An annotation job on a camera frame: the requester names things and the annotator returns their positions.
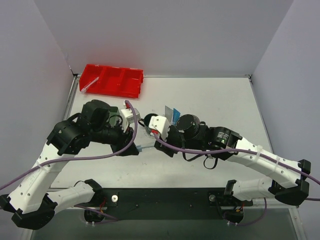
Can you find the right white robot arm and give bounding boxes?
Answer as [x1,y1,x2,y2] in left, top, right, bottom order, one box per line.
[147,114,311,206]

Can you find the dark green mug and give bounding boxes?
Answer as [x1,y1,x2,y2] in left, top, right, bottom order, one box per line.
[138,113,157,131]

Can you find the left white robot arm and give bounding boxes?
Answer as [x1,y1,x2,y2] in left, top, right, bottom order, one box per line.
[0,99,140,230]

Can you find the clear textured oval tray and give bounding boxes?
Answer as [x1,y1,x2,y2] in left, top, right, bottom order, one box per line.
[144,127,154,138]

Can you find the white toothpaste tube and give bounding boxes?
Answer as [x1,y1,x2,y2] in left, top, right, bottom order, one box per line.
[164,105,174,122]

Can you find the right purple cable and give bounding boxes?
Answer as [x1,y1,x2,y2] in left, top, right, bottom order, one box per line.
[152,132,320,227]

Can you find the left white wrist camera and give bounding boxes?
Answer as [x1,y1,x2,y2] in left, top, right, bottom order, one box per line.
[119,101,142,125]

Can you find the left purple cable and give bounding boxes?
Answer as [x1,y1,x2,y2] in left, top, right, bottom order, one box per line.
[0,99,140,223]

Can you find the purple cable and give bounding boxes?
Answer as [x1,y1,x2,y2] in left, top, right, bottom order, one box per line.
[0,99,140,223]
[152,132,320,227]

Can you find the pink white toothbrush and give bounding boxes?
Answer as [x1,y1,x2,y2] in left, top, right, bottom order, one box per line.
[80,77,99,93]

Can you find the aluminium frame rail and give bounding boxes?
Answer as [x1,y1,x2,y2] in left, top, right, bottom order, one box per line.
[46,186,298,213]

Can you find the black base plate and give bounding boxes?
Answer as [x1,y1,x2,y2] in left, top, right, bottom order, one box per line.
[84,187,253,220]

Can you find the blue toothpaste tube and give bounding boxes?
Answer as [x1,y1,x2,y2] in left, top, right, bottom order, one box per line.
[172,108,181,125]

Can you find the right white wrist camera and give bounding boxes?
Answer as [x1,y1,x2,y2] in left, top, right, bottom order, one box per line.
[147,115,171,141]

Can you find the green metal tray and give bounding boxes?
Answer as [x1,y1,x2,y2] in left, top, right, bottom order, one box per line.
[107,106,121,127]

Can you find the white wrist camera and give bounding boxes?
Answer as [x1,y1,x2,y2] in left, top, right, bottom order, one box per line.
[119,101,142,125]
[147,115,171,141]

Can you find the red divided plastic bin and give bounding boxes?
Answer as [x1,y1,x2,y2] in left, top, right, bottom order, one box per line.
[79,64,144,99]

